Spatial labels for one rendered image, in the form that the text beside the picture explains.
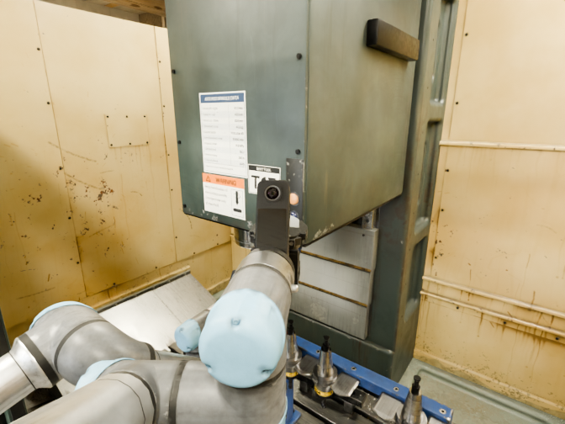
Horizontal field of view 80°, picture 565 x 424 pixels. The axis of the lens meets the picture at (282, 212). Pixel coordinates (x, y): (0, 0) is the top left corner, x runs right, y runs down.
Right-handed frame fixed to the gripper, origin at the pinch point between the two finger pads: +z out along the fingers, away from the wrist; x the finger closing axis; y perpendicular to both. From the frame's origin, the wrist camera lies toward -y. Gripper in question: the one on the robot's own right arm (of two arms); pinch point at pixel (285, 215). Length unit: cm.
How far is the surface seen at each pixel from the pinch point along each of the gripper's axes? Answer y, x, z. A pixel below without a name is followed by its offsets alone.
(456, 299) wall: 66, 70, 91
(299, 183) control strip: -3.7, 1.6, 12.1
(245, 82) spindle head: -24.8, -11.5, 19.8
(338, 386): 46.4, 12.0, 10.0
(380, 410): 46, 21, 4
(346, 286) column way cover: 54, 18, 76
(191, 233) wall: 56, -78, 137
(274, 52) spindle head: -30.2, -4.3, 15.7
